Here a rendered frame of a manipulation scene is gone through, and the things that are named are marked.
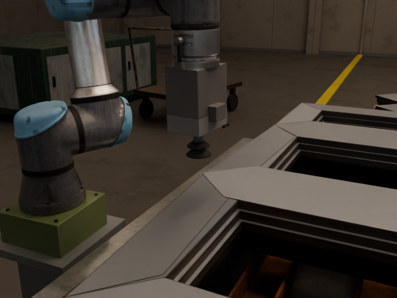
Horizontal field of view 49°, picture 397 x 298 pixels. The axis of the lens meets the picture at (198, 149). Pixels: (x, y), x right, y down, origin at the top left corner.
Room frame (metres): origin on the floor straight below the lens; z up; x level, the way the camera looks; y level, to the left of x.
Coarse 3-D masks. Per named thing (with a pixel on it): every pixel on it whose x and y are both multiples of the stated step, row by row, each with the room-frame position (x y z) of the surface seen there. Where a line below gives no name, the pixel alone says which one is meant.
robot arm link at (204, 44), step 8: (176, 32) 0.67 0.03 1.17; (184, 32) 0.66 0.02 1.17; (192, 32) 0.66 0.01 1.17; (200, 32) 0.66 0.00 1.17; (208, 32) 0.66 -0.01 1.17; (216, 32) 0.67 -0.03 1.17; (176, 40) 0.67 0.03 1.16; (184, 40) 0.66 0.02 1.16; (192, 40) 0.66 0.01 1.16; (200, 40) 0.66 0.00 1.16; (208, 40) 0.66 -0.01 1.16; (216, 40) 0.67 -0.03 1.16; (176, 48) 0.67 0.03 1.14; (184, 48) 0.66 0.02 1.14; (192, 48) 0.66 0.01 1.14; (200, 48) 0.66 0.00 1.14; (208, 48) 0.66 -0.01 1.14; (216, 48) 0.67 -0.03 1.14; (176, 56) 0.69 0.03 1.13; (184, 56) 0.66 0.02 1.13; (192, 56) 0.66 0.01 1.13; (200, 56) 0.66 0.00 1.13; (208, 56) 0.66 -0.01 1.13
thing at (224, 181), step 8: (240, 168) 0.88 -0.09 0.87; (248, 168) 0.88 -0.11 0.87; (216, 176) 0.84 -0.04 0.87; (224, 176) 0.84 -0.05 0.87; (232, 176) 0.84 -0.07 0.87; (240, 176) 0.84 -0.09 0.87; (216, 184) 0.79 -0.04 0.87; (224, 184) 0.79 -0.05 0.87; (232, 184) 0.79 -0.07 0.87; (224, 192) 0.76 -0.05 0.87
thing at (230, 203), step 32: (384, 128) 1.32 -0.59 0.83; (288, 160) 1.02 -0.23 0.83; (352, 160) 1.05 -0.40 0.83; (384, 160) 1.02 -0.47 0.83; (224, 224) 0.66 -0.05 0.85; (256, 224) 0.70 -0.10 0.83; (288, 224) 0.68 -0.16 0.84; (320, 224) 0.66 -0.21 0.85; (352, 224) 0.64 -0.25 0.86; (192, 256) 0.56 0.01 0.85; (384, 256) 0.60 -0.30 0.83
